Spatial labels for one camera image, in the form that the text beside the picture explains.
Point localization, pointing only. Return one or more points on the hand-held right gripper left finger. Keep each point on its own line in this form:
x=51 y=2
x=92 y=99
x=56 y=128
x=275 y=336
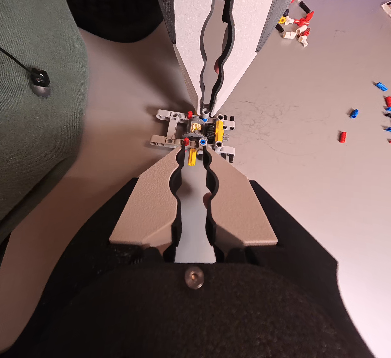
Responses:
x=146 y=211

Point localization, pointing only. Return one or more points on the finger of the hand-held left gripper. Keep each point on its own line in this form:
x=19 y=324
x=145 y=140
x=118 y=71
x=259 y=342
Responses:
x=189 y=27
x=250 y=27

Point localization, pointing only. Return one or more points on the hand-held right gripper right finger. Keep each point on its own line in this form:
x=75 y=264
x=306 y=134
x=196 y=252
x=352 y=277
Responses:
x=241 y=211

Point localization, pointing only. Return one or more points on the small grey lego differential assembly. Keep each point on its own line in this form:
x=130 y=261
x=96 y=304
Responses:
x=166 y=141

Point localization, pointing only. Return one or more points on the small grey lego connector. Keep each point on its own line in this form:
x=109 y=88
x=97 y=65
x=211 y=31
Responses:
x=206 y=110

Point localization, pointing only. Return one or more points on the red lego pin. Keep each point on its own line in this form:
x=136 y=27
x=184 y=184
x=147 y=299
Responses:
x=342 y=137

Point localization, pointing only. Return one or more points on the lego instruction booklet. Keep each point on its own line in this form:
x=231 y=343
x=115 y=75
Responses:
x=387 y=8

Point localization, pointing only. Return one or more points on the blue lego pin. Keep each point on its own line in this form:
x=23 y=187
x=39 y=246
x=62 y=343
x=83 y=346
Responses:
x=353 y=113
x=381 y=85

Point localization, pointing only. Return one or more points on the person's right hand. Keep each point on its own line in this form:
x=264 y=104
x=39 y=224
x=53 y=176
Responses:
x=207 y=201

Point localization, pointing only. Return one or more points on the person's left hand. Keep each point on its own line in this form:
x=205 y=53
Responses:
x=217 y=66

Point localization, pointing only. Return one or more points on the pile of white red connectors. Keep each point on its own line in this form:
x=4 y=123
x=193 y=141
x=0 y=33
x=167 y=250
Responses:
x=288 y=34

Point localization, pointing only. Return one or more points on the black mesh office chair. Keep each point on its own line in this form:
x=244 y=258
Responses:
x=116 y=3

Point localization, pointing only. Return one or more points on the pile of blue yellow pins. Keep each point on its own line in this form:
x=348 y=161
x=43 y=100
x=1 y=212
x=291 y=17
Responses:
x=388 y=101

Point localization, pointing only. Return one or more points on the person's green sweatshirt torso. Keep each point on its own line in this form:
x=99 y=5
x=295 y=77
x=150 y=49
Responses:
x=36 y=104

